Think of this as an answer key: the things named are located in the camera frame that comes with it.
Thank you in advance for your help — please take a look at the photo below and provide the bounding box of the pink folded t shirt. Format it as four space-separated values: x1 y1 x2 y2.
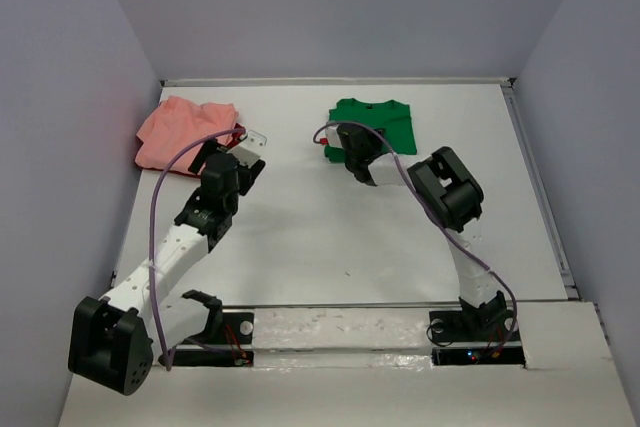
135 95 239 170

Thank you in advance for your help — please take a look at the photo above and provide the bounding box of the dark red folded t shirt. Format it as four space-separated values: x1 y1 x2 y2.
171 123 245 178

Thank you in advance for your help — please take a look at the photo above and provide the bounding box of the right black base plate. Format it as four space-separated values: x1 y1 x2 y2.
426 310 525 367

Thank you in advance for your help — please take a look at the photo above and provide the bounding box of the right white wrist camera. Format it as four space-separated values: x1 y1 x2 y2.
320 129 342 149

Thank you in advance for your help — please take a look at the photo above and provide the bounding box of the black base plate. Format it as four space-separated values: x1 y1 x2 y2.
172 310 255 368
426 310 525 367

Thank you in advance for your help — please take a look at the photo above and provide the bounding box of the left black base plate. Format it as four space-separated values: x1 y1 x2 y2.
172 310 255 368

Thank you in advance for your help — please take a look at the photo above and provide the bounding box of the green t shirt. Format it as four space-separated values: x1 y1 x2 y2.
328 98 417 155

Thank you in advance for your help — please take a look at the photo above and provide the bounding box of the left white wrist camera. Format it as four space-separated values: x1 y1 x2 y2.
229 130 268 168

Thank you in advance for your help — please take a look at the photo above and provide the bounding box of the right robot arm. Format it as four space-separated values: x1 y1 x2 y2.
326 121 517 352

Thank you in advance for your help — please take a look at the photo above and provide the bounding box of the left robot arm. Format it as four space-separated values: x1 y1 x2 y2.
68 152 266 396

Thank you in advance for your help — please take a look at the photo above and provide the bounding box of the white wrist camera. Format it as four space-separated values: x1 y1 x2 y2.
320 129 342 149
229 130 268 168

